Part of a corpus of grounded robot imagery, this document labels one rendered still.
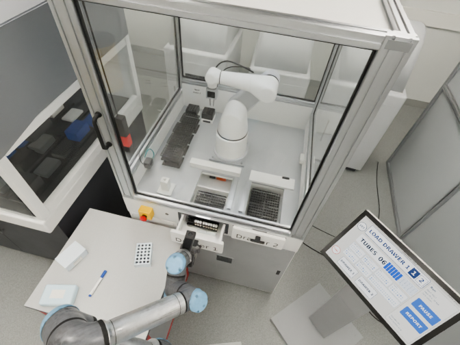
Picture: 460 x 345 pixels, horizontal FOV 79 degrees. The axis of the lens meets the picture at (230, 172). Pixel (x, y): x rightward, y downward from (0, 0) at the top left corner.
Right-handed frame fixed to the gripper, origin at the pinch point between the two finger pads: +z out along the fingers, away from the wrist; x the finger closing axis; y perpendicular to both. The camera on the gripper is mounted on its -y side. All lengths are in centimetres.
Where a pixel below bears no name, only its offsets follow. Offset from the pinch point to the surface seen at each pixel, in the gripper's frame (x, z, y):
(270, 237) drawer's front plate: 37.7, 8.2, -12.1
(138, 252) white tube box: -30.4, 8.1, 12.2
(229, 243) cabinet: 16.5, 26.5, -1.4
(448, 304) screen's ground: 107, -25, -7
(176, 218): -16.0, 14.4, -10.0
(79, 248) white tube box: -60, 1, 16
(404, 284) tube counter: 95, -17, -9
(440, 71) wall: 225, 220, -248
